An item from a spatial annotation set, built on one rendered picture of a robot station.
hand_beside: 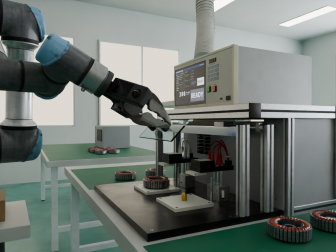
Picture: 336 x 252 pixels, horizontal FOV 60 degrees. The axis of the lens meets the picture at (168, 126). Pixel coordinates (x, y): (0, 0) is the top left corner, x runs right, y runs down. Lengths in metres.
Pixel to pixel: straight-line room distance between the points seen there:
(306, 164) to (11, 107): 1.02
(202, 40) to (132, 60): 3.72
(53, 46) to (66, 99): 4.98
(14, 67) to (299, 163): 0.89
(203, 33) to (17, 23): 1.70
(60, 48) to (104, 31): 5.35
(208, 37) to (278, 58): 1.38
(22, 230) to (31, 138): 0.30
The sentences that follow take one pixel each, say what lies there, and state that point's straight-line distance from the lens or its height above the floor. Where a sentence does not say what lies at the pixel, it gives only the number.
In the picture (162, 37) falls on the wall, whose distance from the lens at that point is 6.45.
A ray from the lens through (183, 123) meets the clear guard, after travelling 0.80.
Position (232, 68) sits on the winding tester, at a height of 1.24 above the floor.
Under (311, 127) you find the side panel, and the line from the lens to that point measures 1.12.
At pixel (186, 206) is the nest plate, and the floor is 0.78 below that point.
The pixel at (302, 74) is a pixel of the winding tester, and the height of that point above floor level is 1.24.
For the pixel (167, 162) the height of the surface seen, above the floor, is 0.89.
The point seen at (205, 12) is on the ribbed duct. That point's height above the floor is 1.98.
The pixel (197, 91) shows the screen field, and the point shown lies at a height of 1.18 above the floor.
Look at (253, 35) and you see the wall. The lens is 7.90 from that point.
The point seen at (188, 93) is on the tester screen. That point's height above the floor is 1.18.
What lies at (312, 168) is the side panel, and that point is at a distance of 1.14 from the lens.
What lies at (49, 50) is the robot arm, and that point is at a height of 1.21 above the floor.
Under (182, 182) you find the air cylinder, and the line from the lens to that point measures 1.31.
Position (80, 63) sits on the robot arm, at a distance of 0.70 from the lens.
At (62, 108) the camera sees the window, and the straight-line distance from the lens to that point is 5.65.
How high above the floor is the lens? 1.06
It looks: 1 degrees down
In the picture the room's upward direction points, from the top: straight up
